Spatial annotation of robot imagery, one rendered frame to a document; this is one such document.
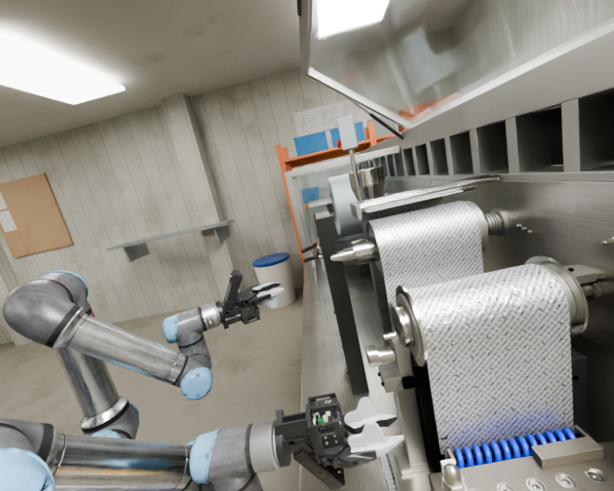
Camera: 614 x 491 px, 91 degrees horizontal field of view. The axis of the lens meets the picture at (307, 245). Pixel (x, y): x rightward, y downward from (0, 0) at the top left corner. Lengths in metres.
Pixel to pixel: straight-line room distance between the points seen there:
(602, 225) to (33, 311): 1.07
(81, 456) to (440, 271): 0.75
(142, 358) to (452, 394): 0.66
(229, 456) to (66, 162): 5.28
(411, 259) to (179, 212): 4.26
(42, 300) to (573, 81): 1.08
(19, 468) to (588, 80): 0.88
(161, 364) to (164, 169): 4.14
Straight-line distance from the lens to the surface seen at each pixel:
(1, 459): 0.47
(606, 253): 0.70
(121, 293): 5.63
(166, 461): 0.72
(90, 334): 0.83
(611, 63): 0.67
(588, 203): 0.70
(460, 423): 0.67
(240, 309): 0.94
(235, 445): 0.62
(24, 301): 0.86
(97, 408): 1.05
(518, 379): 0.66
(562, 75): 0.73
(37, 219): 6.08
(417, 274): 0.77
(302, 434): 0.60
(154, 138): 4.89
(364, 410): 0.64
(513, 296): 0.60
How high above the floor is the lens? 1.55
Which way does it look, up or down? 12 degrees down
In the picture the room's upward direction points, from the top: 13 degrees counter-clockwise
